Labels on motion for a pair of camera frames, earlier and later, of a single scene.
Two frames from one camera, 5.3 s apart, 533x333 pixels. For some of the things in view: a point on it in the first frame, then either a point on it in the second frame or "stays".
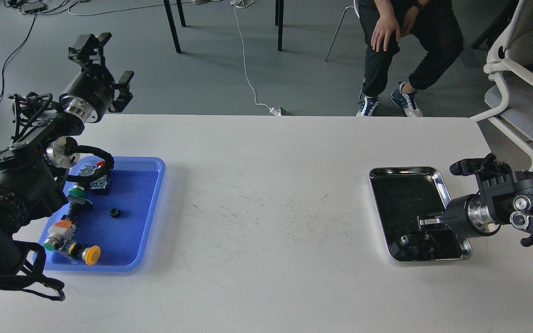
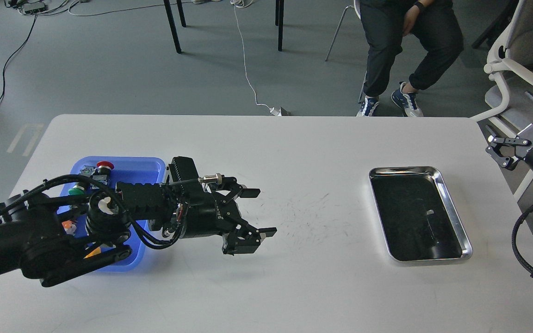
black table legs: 279,20 stays
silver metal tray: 402,194 stays
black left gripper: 91,94 -> 206,214
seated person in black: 435,26 stays
